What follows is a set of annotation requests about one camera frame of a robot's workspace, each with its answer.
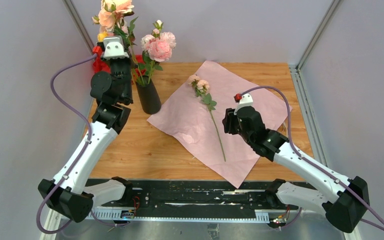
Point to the cream ribbon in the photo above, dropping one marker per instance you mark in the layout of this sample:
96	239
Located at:
284	128

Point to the yellow rose bunch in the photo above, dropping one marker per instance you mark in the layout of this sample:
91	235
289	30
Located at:
101	36

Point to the pink rose stem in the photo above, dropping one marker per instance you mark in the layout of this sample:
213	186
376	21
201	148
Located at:
126	28
157	47

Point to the black vase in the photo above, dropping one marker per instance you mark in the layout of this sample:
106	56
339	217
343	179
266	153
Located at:
149	97

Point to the peach rose stem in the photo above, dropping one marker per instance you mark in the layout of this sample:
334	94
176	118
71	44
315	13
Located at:
201	90
95	20
110	13

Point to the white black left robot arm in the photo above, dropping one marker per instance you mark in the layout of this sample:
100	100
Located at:
65	193

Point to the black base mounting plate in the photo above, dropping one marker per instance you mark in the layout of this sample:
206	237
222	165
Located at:
195	198

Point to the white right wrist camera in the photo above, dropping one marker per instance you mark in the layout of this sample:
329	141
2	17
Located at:
243	100

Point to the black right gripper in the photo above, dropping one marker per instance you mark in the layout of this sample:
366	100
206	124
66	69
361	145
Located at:
229	120

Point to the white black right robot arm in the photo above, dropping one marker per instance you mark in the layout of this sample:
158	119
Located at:
343	201

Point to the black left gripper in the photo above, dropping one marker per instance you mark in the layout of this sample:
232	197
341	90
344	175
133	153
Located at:
128	61

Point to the red crumpled cloth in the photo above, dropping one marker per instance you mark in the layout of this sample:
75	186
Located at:
99	65

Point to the aluminium frame rail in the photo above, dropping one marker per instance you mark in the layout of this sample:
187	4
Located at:
212	217

